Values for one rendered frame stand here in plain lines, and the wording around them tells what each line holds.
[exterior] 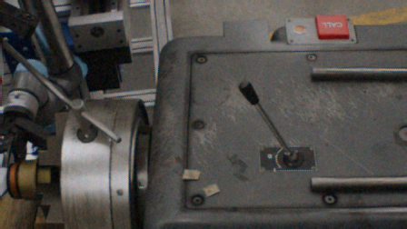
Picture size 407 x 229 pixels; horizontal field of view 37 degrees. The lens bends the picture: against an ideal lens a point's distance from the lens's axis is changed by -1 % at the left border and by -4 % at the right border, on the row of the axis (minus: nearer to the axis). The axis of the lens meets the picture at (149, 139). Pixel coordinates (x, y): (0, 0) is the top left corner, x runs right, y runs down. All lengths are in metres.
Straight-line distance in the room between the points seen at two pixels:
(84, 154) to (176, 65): 0.25
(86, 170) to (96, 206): 0.07
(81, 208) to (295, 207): 0.37
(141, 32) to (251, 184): 1.94
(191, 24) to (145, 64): 0.56
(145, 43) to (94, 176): 1.73
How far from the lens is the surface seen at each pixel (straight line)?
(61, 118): 1.23
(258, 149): 1.04
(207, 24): 3.20
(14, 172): 1.27
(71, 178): 1.11
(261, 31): 1.25
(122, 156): 1.09
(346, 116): 1.10
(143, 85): 2.62
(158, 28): 2.85
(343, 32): 1.24
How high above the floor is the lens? 2.08
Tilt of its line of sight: 50 degrees down
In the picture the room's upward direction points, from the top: 10 degrees counter-clockwise
